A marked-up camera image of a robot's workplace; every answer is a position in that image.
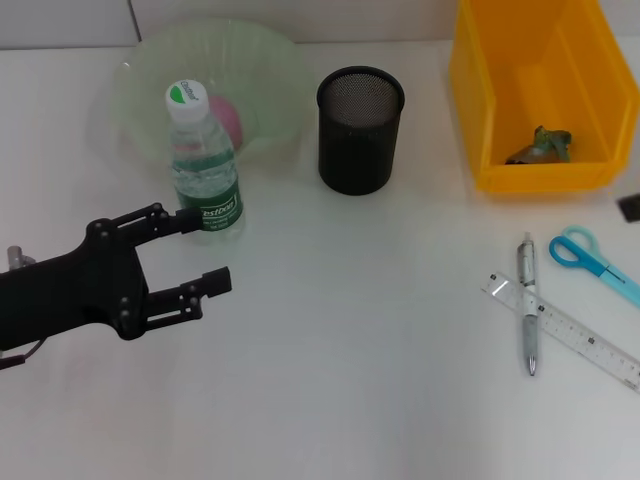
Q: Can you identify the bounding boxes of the clear green-label water bottle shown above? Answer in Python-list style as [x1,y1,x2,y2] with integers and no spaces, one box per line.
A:
[165,78,246,246]

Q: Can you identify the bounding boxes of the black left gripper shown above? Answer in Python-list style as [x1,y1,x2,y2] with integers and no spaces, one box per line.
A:
[0,202,234,355]

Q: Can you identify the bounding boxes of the yellow plastic bin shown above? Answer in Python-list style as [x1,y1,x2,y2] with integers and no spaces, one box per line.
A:
[447,0,640,194]

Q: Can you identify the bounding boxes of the blue and teal scissors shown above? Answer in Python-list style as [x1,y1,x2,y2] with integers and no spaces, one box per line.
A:
[548,224,640,304]

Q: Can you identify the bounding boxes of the green plastic wrapper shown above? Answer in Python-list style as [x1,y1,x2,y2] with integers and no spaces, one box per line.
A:
[504,124,575,165]

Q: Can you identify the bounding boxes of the green translucent fruit plate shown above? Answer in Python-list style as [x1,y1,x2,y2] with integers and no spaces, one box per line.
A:
[107,18,307,169]

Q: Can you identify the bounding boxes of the black mesh pen holder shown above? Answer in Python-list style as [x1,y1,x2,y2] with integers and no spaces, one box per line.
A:
[316,65,405,196]

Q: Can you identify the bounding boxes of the clear plastic ruler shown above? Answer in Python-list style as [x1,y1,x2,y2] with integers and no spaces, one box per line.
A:
[480,269,640,394]

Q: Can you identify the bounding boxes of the pink peach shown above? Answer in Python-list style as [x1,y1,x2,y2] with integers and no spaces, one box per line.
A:
[207,96,246,151]

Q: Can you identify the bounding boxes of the left gripper cable with plugs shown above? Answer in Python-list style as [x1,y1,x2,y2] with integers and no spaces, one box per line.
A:
[0,244,46,371]

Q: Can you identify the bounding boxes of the silver ballpoint pen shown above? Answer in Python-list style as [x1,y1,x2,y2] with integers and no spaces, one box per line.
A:
[517,231,542,377]

